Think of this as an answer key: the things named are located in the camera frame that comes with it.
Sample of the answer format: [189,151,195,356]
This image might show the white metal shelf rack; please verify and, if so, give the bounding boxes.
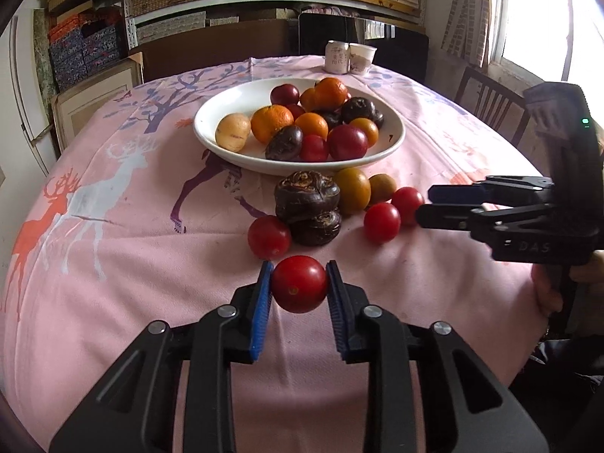
[122,0,428,50]

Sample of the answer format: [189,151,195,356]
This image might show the pink folded cloth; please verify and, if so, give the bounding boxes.
[302,5,351,18]

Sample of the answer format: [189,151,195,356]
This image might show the beige patterned curtain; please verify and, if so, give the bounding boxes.
[441,0,505,69]

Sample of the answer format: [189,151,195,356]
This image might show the white ceramic plate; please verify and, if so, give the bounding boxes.
[193,77,405,176]

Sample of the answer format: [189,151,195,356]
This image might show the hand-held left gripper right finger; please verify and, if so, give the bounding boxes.
[325,259,551,453]

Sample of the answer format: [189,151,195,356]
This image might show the dark purple plum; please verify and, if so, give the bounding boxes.
[265,125,304,161]

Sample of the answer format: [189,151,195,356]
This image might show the white paper cup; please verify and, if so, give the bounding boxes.
[348,43,378,76]

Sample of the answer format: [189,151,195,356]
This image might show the dark wooden chair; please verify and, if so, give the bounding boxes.
[454,66,532,148]

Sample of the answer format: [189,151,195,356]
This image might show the person's dark trousers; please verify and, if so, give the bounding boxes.
[510,335,604,453]

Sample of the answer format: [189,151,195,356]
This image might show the pale yellow fruit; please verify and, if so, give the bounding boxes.
[216,113,252,153]

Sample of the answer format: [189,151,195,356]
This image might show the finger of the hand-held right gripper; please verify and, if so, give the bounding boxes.
[415,204,492,236]
[428,176,556,205]

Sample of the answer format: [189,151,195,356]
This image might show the person's right hand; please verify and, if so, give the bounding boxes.
[531,250,604,318]

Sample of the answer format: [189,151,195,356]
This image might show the bright window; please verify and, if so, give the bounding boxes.
[486,0,604,100]

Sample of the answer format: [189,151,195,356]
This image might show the pale drink can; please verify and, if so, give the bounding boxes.
[325,40,350,72]

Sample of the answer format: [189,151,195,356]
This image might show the black chair backrest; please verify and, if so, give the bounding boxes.
[297,12,398,57]

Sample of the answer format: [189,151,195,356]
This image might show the pink deer print tablecloth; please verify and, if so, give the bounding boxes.
[0,54,558,453]

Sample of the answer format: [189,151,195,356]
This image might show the dark brown water chestnut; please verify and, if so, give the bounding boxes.
[341,97,384,129]
[316,109,344,129]
[290,211,342,247]

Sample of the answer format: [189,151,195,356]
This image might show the white board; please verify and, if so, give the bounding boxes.
[9,9,60,175]

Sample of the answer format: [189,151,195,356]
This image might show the yellow-green citrus fruit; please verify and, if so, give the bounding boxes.
[334,167,372,216]

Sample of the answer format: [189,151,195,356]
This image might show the large dark water chestnut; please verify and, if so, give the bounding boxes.
[274,171,341,224]

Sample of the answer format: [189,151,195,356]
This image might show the stack of blue patterned boxes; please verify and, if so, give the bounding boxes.
[47,12,126,90]

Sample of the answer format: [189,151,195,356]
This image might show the wooden picture frame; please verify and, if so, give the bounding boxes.
[49,52,145,152]

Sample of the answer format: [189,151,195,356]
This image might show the dark wooden cabinet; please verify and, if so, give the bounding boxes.
[129,19,430,86]

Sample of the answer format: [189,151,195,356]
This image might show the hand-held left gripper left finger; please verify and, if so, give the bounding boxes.
[48,260,275,453]

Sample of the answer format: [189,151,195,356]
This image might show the green marbled board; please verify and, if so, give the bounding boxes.
[32,8,60,100]

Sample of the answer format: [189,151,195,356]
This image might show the brownish yellow fruit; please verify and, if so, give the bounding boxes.
[368,174,398,206]

